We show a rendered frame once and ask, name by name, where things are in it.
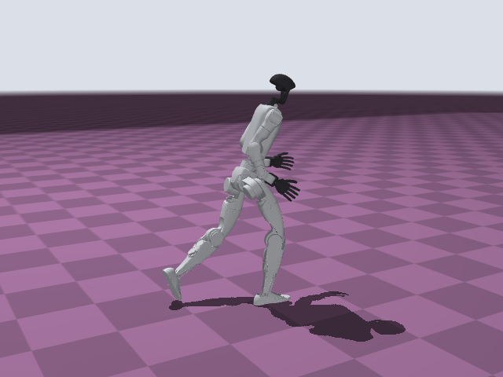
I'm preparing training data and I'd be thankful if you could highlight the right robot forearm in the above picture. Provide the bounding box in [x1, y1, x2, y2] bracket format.
[249, 142, 275, 185]

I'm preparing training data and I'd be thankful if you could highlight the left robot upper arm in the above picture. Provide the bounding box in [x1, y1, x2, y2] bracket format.
[240, 123, 250, 148]

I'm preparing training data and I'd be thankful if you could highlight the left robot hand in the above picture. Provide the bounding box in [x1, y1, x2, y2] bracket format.
[265, 152, 294, 170]

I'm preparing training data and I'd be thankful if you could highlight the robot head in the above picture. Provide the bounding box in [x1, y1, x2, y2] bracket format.
[263, 74, 296, 106]

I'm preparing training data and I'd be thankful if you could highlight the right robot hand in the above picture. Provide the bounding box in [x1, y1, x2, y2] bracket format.
[265, 173, 300, 202]

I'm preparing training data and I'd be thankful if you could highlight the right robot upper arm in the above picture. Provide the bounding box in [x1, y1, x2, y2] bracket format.
[248, 109, 283, 153]

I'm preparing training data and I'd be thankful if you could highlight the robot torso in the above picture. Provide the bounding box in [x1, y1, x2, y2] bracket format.
[230, 104, 282, 192]

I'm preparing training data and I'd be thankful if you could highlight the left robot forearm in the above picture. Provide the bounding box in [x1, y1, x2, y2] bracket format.
[245, 154, 270, 167]

